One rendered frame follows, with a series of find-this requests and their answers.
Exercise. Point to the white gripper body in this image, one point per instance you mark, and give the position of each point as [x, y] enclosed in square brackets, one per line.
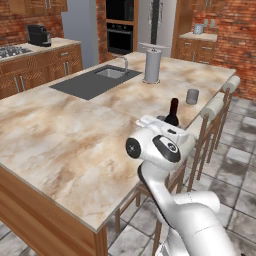
[148, 121]

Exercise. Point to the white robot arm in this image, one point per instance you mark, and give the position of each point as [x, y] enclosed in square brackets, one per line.
[186, 213]

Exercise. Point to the dark wine bottle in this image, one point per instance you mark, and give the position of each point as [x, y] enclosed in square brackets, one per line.
[172, 115]

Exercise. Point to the grey glass cup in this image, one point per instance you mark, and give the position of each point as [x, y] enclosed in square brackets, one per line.
[192, 96]

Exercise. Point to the grey paper towel holder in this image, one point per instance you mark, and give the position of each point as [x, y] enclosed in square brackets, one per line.
[152, 65]

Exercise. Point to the silver tap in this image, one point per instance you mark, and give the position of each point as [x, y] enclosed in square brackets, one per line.
[125, 63]

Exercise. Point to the dark grey sink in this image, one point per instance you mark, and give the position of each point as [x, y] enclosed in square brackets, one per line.
[90, 81]

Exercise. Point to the small wooden base cupboards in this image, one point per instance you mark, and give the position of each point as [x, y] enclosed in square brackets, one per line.
[197, 50]

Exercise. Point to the black built-in oven stack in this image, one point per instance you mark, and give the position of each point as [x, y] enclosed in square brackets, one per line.
[120, 30]

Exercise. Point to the silver fridge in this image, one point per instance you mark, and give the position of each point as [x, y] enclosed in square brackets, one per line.
[156, 23]

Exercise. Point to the grey metal canister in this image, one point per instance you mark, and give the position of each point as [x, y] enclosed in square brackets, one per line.
[198, 28]

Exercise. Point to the wooden base cupboards with hob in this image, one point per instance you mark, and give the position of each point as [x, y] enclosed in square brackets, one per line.
[43, 68]

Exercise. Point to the black coffee machine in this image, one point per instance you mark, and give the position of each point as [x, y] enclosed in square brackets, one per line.
[39, 35]

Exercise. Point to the silver hob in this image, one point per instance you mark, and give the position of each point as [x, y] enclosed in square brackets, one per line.
[11, 51]

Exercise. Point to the wooden wall cupboards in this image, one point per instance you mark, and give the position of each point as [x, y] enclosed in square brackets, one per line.
[36, 6]

